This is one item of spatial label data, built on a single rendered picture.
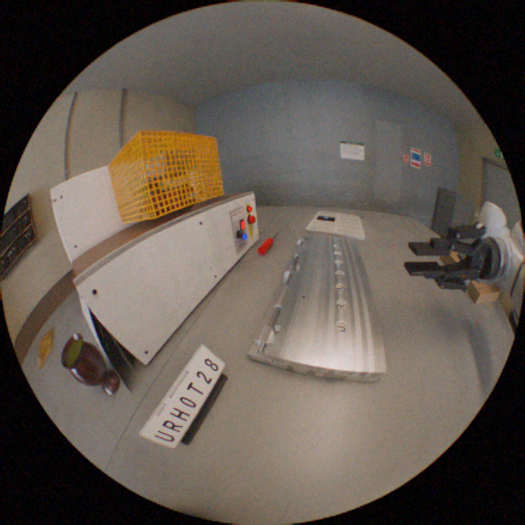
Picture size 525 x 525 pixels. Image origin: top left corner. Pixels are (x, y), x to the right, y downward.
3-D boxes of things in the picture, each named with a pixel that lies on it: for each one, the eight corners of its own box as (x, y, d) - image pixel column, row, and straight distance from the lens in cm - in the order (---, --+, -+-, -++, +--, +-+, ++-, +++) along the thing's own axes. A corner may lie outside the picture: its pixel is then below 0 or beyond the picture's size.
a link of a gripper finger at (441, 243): (454, 250, 31) (458, 231, 30) (433, 249, 27) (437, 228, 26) (450, 245, 32) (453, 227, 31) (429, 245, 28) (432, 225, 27)
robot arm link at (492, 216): (469, 243, 91) (479, 195, 89) (494, 264, 93) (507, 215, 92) (467, 252, 75) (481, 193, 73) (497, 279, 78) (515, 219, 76)
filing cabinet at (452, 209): (454, 274, 364) (475, 203, 346) (435, 272, 317) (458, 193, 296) (441, 260, 391) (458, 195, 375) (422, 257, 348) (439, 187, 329)
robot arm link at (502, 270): (499, 290, 48) (491, 292, 43) (482, 266, 52) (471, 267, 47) (513, 250, 46) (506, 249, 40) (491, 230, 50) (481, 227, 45)
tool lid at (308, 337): (380, 377, 27) (386, 372, 25) (254, 355, 25) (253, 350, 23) (353, 244, 58) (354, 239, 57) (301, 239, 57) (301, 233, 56)
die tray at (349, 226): (365, 240, 70) (365, 238, 70) (304, 231, 71) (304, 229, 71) (359, 217, 108) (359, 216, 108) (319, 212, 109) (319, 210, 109)
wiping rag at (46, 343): (53, 351, 76) (50, 348, 76) (38, 373, 86) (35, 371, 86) (54, 322, 96) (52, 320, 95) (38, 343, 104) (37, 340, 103)
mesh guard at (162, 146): (156, 218, 31) (139, 130, 33) (121, 224, 49) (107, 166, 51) (224, 194, 46) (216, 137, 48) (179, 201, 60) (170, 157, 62)
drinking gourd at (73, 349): (103, 363, 44) (70, 331, 39) (128, 365, 38) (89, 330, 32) (96, 396, 43) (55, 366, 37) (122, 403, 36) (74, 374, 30)
